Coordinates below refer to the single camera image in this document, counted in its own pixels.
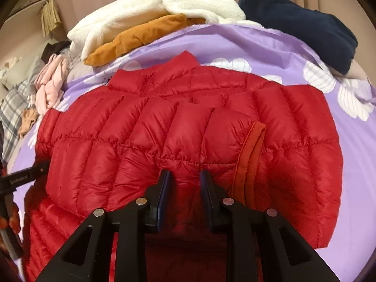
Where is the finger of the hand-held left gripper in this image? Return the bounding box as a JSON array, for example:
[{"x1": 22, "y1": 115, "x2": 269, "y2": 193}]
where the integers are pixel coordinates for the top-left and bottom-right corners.
[{"x1": 0, "y1": 161, "x2": 51, "y2": 189}]

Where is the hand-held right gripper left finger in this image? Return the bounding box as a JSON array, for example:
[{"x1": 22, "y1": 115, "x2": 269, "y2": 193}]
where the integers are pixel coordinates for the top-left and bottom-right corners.
[{"x1": 35, "y1": 169, "x2": 172, "y2": 282}]

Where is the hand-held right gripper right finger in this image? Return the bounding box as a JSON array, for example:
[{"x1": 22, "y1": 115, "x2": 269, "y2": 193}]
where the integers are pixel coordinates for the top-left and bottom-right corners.
[{"x1": 200, "y1": 170, "x2": 338, "y2": 282}]

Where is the red puffer jacket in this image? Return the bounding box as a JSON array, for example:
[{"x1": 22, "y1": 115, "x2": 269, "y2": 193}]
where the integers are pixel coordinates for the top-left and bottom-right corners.
[{"x1": 22, "y1": 51, "x2": 344, "y2": 282}]

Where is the person's left hand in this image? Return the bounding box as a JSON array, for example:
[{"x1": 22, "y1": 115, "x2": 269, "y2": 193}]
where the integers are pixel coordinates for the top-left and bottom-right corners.
[{"x1": 0, "y1": 204, "x2": 22, "y2": 233}]

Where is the tan cloth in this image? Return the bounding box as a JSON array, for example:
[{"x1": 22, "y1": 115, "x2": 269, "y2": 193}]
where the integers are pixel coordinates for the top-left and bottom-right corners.
[{"x1": 18, "y1": 108, "x2": 39, "y2": 138}]

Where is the plaid cloth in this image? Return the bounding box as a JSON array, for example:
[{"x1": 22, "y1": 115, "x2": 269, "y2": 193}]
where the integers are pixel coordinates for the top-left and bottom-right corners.
[{"x1": 0, "y1": 86, "x2": 37, "y2": 166}]

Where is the pink garment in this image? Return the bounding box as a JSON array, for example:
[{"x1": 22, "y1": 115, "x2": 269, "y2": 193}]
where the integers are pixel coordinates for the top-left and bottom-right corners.
[{"x1": 34, "y1": 53, "x2": 70, "y2": 117}]

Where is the white plush toy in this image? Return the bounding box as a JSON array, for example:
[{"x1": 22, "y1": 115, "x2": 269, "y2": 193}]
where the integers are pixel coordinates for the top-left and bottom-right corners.
[{"x1": 0, "y1": 56, "x2": 23, "y2": 86}]

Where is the dark cloth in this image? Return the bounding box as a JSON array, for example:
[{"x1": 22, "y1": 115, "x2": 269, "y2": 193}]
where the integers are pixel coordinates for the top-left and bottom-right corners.
[{"x1": 40, "y1": 40, "x2": 72, "y2": 63}]

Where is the purple floral bed sheet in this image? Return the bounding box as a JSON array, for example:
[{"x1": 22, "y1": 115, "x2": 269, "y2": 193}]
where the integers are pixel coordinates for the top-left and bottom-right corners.
[{"x1": 6, "y1": 22, "x2": 376, "y2": 282}]

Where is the orange garment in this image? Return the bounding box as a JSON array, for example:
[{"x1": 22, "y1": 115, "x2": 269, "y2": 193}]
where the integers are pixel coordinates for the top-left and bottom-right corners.
[{"x1": 84, "y1": 13, "x2": 206, "y2": 67}]

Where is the beige tassel bundle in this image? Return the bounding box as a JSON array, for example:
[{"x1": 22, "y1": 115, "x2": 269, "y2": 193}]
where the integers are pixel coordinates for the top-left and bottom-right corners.
[{"x1": 40, "y1": 0, "x2": 63, "y2": 36}]

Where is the white fleece garment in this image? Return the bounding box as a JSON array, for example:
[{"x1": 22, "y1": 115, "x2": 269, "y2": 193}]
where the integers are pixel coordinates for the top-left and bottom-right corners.
[{"x1": 67, "y1": 0, "x2": 262, "y2": 62}]

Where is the navy fleece garment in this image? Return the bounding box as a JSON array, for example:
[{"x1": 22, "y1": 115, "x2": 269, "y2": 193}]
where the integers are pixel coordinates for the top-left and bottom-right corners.
[{"x1": 238, "y1": 0, "x2": 359, "y2": 76}]

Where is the beige cloth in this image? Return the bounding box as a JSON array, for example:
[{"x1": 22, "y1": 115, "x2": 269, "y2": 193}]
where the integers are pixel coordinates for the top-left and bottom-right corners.
[{"x1": 341, "y1": 60, "x2": 376, "y2": 100}]

